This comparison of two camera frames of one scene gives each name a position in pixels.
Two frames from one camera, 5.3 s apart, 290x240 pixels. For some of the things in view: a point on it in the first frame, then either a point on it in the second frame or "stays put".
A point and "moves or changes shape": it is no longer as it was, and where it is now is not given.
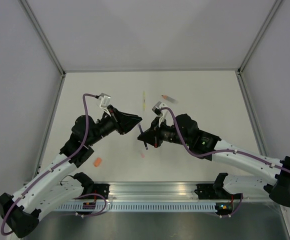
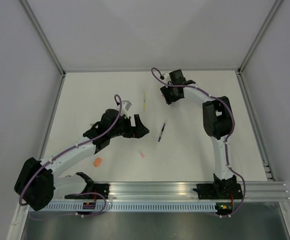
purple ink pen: [141, 130] moves or changes shape
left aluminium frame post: [31, 16] stays put
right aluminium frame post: [259, 36] stays put
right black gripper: [152, 135] to [165, 91]
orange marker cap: [97, 162] stays put
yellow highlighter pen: [144, 101] stays put
